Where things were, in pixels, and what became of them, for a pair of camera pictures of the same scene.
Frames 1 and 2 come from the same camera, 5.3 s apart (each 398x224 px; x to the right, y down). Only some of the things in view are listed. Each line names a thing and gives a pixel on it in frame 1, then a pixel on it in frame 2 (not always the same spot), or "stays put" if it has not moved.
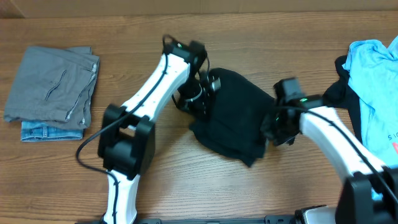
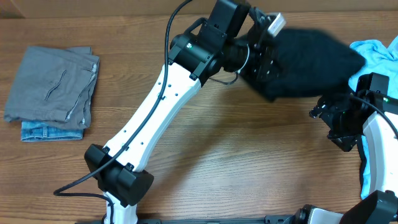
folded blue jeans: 33,130 stays put
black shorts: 236,116 -> 314,63
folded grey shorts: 53,85 stays put
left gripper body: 194,100 -> 259,60
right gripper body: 277,131 -> 325,112
